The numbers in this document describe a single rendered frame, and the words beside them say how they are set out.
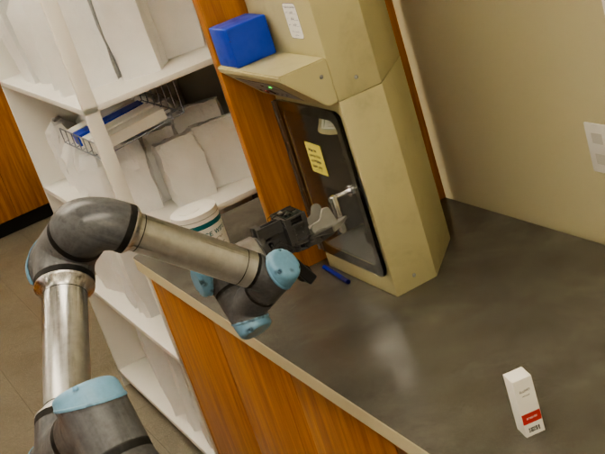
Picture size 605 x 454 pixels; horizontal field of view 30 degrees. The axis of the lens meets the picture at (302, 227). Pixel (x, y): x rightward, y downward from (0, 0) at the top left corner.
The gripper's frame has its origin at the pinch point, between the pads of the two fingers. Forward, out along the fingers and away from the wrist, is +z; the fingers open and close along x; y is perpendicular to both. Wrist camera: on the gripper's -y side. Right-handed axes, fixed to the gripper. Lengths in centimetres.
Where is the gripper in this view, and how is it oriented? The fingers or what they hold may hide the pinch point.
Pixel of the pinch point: (339, 221)
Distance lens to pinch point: 248.4
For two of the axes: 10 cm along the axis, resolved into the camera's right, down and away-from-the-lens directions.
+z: 8.4, -4.2, 3.5
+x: -4.6, -1.9, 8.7
